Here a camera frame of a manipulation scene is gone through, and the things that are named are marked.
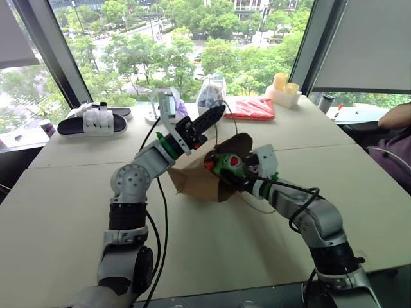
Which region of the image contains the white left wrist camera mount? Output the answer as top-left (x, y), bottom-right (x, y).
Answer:
top-left (157, 90), bottom-right (193, 157)

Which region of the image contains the red plastic packet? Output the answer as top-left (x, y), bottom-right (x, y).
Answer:
top-left (223, 98), bottom-right (276, 122)

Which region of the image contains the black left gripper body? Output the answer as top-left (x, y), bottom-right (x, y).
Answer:
top-left (175, 115), bottom-right (209, 151)

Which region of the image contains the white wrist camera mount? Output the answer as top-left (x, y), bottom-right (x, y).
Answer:
top-left (251, 144), bottom-right (279, 181)
top-left (157, 90), bottom-right (193, 157)

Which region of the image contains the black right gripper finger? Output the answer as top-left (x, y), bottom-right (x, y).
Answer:
top-left (220, 171), bottom-right (248, 187)

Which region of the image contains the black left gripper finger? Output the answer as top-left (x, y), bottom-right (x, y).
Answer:
top-left (197, 109), bottom-right (227, 133)
top-left (193, 105), bottom-right (227, 127)

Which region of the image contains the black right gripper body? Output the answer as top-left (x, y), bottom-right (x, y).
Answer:
top-left (239, 153), bottom-right (263, 194)

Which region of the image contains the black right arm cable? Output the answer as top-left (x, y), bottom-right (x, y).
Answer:
top-left (256, 176), bottom-right (325, 232)

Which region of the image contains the black chair armrest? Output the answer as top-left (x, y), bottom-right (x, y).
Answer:
top-left (342, 121), bottom-right (386, 146)

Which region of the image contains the white round-base stand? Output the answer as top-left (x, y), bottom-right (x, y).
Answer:
top-left (144, 89), bottom-right (162, 125)

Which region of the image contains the dark window pillar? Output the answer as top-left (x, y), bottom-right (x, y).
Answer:
top-left (288, 0), bottom-right (344, 96)
top-left (12, 0), bottom-right (94, 110)

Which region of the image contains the grey cylindrical bottle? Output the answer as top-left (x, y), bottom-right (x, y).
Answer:
top-left (319, 94), bottom-right (336, 114)

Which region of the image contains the black and white slipper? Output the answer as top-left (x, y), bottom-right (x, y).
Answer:
top-left (66, 101), bottom-right (134, 121)
top-left (57, 107), bottom-right (128, 139)

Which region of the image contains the grey roller blind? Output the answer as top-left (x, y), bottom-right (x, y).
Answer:
top-left (0, 0), bottom-right (41, 70)
top-left (310, 0), bottom-right (411, 94)

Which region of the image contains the white cup holder block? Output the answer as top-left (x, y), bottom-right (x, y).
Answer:
top-left (265, 83), bottom-right (303, 109)

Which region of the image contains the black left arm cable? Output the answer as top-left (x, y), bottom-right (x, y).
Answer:
top-left (137, 117), bottom-right (170, 307)

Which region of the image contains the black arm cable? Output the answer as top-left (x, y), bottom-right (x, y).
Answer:
top-left (137, 117), bottom-right (170, 307)
top-left (256, 176), bottom-right (325, 232)

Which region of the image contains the green plush toy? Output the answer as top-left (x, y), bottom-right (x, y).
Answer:
top-left (204, 151), bottom-right (250, 181)

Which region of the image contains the person's purple shirt torso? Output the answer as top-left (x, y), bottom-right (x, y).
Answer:
top-left (367, 127), bottom-right (411, 196)

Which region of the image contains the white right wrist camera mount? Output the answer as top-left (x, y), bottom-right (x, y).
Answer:
top-left (251, 144), bottom-right (279, 181)

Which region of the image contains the clear plastic bag with items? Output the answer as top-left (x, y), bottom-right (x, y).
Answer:
top-left (195, 73), bottom-right (227, 117)

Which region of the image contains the purple cloth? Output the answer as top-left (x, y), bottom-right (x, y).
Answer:
top-left (175, 96), bottom-right (189, 118)

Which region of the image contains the brown paper bag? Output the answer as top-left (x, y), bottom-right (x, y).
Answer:
top-left (166, 99), bottom-right (279, 215)

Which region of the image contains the white and red can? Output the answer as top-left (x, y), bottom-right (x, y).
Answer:
top-left (40, 119), bottom-right (57, 139)

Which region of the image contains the large yellow cup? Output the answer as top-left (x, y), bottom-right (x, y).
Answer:
top-left (272, 73), bottom-right (290, 91)

